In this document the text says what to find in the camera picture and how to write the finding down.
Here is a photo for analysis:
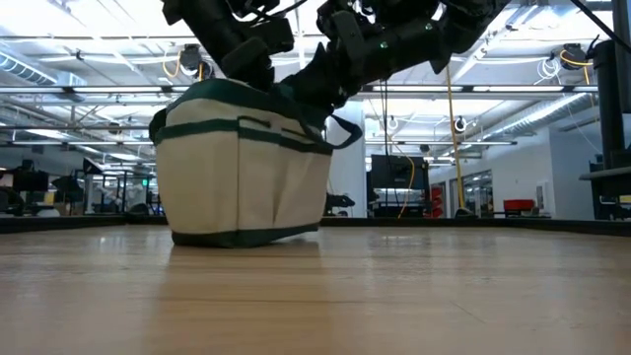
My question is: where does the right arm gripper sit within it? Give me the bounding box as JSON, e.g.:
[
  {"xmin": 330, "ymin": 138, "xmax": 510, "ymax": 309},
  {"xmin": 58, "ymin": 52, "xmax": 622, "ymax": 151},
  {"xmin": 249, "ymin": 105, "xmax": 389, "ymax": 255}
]
[{"xmin": 283, "ymin": 10, "xmax": 451, "ymax": 107}]

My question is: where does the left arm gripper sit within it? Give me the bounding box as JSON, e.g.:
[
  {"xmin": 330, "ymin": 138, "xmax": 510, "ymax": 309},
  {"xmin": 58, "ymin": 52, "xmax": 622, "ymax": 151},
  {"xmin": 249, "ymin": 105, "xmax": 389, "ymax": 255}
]
[{"xmin": 220, "ymin": 0, "xmax": 297, "ymax": 91}]

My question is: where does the cream canvas green-trimmed garden bag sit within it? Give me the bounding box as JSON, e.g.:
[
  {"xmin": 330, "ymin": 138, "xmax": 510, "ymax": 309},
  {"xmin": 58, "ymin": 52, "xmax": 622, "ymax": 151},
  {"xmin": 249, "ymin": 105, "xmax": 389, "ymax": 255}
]
[{"xmin": 149, "ymin": 78, "xmax": 364, "ymax": 249}]

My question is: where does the red cabinet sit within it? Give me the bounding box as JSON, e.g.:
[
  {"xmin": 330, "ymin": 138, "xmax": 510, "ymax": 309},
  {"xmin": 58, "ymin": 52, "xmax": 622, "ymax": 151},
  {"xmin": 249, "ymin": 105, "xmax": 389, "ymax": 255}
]
[{"xmin": 430, "ymin": 184, "xmax": 445, "ymax": 219}]

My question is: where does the dark robot workstation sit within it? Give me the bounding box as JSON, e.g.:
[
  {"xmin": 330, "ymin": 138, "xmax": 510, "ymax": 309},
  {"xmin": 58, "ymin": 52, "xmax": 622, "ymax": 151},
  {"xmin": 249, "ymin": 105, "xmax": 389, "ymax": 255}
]
[
  {"xmin": 0, "ymin": 157, "xmax": 50, "ymax": 218},
  {"xmin": 51, "ymin": 156, "xmax": 117, "ymax": 216}
]

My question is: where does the thin yellow cable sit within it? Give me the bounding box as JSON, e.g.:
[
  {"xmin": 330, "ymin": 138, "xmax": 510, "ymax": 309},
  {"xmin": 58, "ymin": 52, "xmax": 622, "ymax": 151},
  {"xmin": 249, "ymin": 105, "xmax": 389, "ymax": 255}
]
[{"xmin": 386, "ymin": 142, "xmax": 416, "ymax": 219}]

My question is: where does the long yellow hanging cable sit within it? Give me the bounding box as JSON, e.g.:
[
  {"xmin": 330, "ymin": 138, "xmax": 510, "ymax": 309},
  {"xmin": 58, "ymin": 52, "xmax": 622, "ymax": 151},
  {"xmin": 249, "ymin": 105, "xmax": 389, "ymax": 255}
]
[{"xmin": 445, "ymin": 66, "xmax": 465, "ymax": 212}]

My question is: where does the black aluminium table frame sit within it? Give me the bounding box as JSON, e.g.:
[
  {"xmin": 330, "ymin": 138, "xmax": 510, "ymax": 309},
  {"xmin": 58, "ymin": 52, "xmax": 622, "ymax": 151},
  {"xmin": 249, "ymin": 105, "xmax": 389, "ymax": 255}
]
[{"xmin": 0, "ymin": 214, "xmax": 631, "ymax": 237}]

